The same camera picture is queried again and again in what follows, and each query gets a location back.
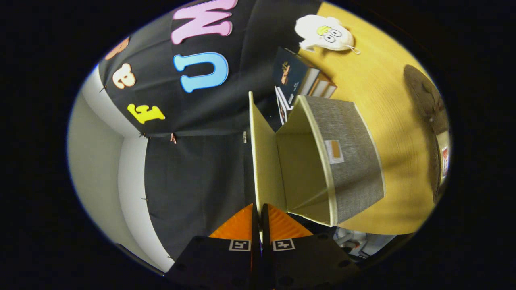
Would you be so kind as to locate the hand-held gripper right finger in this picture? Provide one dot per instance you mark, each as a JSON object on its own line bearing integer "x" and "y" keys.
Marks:
{"x": 306, "y": 262}

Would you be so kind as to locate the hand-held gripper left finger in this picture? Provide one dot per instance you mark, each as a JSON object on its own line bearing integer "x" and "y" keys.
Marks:
{"x": 225, "y": 266}

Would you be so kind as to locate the grey fabric storage box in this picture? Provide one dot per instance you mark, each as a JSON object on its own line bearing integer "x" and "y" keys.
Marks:
{"x": 350, "y": 161}

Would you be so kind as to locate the brown fuzzy shoe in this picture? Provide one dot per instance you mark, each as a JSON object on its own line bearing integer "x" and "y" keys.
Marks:
{"x": 425, "y": 96}

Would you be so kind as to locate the white red floor item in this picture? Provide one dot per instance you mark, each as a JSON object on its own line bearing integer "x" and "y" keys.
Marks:
{"x": 350, "y": 241}

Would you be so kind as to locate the small red clip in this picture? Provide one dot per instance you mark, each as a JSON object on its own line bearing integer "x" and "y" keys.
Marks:
{"x": 173, "y": 138}

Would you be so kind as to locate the white cover magazine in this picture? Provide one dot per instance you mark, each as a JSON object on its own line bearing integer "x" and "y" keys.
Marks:
{"x": 282, "y": 106}

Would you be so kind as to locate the brown spine book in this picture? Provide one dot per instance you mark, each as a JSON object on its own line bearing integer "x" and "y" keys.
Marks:
{"x": 329, "y": 90}
{"x": 318, "y": 84}

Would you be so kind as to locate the dark blue covered book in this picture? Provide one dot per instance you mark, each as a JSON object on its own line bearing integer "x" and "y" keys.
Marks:
{"x": 290, "y": 74}

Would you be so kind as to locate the white plush toy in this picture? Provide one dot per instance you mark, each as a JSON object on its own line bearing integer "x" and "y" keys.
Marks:
{"x": 322, "y": 34}

